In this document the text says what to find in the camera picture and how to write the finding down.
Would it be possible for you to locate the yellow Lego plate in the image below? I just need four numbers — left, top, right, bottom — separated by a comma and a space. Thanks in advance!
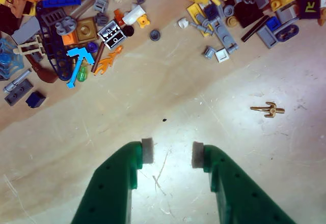
186, 3, 214, 38

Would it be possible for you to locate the grey Lego telescope bar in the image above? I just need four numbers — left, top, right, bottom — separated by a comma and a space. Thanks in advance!
3, 68, 33, 93

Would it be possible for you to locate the black Lego plate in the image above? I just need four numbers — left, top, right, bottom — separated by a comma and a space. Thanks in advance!
233, 2, 265, 29

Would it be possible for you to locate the black tile with green print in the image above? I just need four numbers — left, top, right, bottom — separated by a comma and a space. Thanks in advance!
296, 0, 321, 20

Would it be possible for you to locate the white Lego cylinder piece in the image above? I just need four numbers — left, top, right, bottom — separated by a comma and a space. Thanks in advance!
123, 4, 146, 26

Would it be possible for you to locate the small orange Lego plate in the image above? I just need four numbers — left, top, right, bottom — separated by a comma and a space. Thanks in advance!
62, 33, 78, 46

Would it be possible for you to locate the transparent green Lego piece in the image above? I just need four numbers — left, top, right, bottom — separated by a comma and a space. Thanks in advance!
77, 66, 89, 82

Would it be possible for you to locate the long grey Lego slope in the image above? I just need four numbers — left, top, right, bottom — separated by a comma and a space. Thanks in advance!
11, 16, 41, 45

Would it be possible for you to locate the long black Lego bar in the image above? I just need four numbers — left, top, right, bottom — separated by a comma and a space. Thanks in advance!
240, 15, 270, 43

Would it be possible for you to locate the small yellow Lego flower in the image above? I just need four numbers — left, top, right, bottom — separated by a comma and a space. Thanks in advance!
137, 14, 150, 29

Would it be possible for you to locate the printed grey Lego slope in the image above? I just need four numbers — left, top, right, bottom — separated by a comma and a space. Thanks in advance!
97, 20, 127, 51

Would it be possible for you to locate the transparent light blue Lego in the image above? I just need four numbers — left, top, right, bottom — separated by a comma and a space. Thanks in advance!
0, 38, 25, 81

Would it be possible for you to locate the white square Lego tile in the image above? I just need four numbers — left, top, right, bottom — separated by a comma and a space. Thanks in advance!
215, 48, 230, 63

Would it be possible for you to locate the light blue Lego pickaxe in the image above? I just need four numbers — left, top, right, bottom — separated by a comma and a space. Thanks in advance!
66, 47, 95, 89

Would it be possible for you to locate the tan Lego fence piece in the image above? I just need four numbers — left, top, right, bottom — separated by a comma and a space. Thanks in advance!
13, 35, 44, 55

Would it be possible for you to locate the dark blue curved Lego panel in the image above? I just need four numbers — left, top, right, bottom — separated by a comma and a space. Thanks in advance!
35, 7, 77, 81

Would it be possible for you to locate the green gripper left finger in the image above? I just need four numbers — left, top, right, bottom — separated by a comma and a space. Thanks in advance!
70, 137, 155, 224

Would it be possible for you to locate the gold trident Lego piece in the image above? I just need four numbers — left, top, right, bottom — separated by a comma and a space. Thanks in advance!
250, 101, 285, 119

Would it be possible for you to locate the grey round Lego plate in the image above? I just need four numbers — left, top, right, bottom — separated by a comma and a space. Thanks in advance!
55, 16, 77, 35

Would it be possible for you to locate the small grey Lego cylinder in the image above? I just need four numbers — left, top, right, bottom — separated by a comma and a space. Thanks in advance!
203, 46, 216, 60

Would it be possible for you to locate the dark blue Lego liftarm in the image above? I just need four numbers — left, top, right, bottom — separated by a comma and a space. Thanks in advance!
276, 24, 300, 41

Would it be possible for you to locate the grey Lego tile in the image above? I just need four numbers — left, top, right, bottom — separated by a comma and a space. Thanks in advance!
256, 21, 280, 49

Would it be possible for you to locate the transparent orange flame Lego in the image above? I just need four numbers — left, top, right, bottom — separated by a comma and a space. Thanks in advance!
91, 45, 123, 76

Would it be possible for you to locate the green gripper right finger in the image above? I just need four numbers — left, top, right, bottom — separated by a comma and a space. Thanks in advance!
191, 141, 297, 224

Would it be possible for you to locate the long grey Lego plate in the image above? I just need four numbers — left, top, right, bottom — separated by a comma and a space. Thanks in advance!
210, 17, 239, 54

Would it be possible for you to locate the brown Lego piece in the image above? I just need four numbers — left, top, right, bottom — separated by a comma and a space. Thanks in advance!
25, 54, 59, 83

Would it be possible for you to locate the dark grey Lego plate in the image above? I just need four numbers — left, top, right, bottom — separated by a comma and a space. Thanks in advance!
4, 78, 34, 107

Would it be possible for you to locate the small dark blue Lego brick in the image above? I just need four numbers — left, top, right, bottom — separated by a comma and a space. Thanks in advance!
25, 91, 46, 109

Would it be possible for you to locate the brown Lego bar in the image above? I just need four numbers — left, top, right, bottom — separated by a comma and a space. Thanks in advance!
95, 42, 105, 67

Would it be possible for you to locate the olive gold Lego tile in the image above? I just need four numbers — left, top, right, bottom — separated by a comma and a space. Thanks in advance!
75, 17, 99, 42

